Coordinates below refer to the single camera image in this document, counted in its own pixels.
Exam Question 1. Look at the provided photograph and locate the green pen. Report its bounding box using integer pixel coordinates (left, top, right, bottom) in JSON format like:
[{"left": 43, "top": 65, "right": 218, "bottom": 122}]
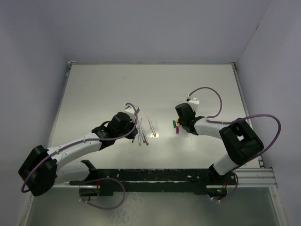
[{"left": 137, "top": 120, "right": 142, "bottom": 146}]

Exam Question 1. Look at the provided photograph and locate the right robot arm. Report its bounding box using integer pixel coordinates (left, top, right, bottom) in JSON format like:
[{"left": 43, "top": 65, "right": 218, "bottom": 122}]
[{"left": 175, "top": 103, "right": 264, "bottom": 184}]

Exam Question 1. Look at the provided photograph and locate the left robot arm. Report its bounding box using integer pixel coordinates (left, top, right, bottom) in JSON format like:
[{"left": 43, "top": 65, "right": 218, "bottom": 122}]
[{"left": 18, "top": 108, "right": 138, "bottom": 196}]

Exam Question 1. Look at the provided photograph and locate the magenta pen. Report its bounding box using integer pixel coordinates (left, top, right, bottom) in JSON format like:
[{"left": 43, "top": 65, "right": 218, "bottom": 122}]
[{"left": 142, "top": 129, "right": 149, "bottom": 145}]

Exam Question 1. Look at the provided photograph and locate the yellow pen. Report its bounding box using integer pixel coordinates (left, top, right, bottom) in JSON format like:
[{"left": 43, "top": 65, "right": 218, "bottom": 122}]
[{"left": 147, "top": 117, "right": 157, "bottom": 137}]

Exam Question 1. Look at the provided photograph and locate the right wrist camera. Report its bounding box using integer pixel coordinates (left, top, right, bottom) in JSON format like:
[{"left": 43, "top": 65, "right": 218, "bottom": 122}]
[{"left": 186, "top": 96, "right": 199, "bottom": 113}]

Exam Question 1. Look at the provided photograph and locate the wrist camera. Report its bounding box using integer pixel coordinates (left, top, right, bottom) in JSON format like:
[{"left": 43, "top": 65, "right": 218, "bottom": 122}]
[
  {"left": 123, "top": 103, "right": 140, "bottom": 120},
  {"left": 186, "top": 96, "right": 199, "bottom": 113}
]

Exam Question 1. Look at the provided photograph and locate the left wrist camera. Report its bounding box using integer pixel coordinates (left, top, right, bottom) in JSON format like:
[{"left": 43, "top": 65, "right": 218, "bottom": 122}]
[{"left": 123, "top": 103, "right": 140, "bottom": 120}]

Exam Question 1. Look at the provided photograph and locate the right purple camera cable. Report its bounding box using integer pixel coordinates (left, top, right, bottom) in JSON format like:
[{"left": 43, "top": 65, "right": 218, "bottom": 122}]
[{"left": 188, "top": 87, "right": 282, "bottom": 170}]

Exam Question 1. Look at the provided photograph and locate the purple camera cable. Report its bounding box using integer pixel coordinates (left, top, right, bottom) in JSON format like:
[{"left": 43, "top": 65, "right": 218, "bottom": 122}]
[
  {"left": 21, "top": 101, "right": 139, "bottom": 193},
  {"left": 188, "top": 87, "right": 282, "bottom": 170}
]

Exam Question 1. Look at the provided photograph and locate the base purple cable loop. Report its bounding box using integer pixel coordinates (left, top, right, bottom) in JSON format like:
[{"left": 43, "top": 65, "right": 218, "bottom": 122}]
[{"left": 79, "top": 177, "right": 126, "bottom": 210}]

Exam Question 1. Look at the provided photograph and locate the aluminium rail frame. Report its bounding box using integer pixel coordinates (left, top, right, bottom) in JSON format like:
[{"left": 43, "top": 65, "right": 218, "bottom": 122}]
[{"left": 234, "top": 168, "right": 277, "bottom": 188}]

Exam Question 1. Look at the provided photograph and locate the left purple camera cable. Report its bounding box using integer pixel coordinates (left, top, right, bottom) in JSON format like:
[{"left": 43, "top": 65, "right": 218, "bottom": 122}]
[{"left": 21, "top": 101, "right": 139, "bottom": 193}]

